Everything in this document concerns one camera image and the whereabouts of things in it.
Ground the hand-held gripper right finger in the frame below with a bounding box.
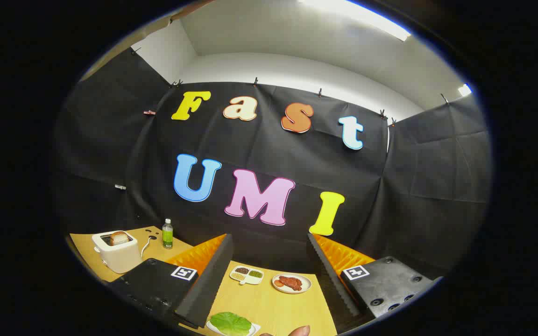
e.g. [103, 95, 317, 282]
[306, 232, 443, 334]

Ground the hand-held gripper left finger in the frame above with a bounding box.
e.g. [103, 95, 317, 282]
[106, 233, 234, 329]

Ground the green lettuce leaf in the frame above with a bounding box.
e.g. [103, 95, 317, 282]
[210, 312, 252, 336]

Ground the white round plate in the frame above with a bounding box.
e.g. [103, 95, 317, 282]
[271, 273, 312, 294]

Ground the white divided dish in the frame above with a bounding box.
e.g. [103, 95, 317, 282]
[230, 265, 264, 286]

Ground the brown meat slice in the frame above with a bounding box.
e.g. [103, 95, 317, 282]
[278, 276, 303, 292]

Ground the green label plastic bottle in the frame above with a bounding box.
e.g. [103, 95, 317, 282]
[162, 218, 174, 249]

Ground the white square plate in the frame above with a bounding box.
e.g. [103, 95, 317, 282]
[206, 320, 261, 336]

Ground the white toaster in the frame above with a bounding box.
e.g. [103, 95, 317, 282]
[92, 231, 142, 274]

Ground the long ceiling light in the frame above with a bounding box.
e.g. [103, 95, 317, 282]
[297, 0, 412, 42]

